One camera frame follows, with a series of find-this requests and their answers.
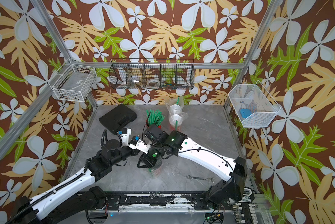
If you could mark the black wire basket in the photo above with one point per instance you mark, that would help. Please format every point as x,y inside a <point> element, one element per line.
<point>152,73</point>

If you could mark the clear plastic bag back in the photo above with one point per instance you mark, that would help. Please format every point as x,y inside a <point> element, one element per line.
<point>155,172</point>

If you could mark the blue object in basket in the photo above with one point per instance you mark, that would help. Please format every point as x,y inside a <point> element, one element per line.
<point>245,113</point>

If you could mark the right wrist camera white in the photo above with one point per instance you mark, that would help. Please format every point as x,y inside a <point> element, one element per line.
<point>137,143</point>

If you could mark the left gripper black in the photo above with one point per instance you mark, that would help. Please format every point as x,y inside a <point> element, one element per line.
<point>134,152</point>

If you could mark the white mesh basket right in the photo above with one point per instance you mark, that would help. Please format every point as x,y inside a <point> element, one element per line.
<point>256,98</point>

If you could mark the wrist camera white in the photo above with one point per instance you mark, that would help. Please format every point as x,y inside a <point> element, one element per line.
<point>124,136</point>
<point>137,143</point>

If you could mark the red cup white lid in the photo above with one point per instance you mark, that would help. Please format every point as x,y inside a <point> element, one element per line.
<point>172,119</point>
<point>175,109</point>

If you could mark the red cup white lid front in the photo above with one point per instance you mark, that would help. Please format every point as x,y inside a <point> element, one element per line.
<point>172,119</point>

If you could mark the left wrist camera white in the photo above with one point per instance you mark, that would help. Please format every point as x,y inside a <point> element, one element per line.
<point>124,136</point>

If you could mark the green wrapped straws bundle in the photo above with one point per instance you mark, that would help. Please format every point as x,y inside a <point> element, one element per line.
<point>154,117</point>

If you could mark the black plastic tool case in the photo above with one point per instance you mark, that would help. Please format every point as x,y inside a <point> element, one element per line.
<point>116,119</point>

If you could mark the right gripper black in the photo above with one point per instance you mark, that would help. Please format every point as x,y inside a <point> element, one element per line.
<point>145,159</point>

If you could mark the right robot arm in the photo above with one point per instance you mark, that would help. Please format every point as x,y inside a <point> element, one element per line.
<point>232,172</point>

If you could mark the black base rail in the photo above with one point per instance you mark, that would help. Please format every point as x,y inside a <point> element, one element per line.
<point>150,200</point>

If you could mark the metal wrench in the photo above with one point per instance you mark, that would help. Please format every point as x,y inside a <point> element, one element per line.
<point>201,178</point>

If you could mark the white wire basket left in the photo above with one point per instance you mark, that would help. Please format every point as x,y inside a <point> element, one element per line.
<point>73,82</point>

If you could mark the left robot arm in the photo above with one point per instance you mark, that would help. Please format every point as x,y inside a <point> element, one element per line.
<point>61,201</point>

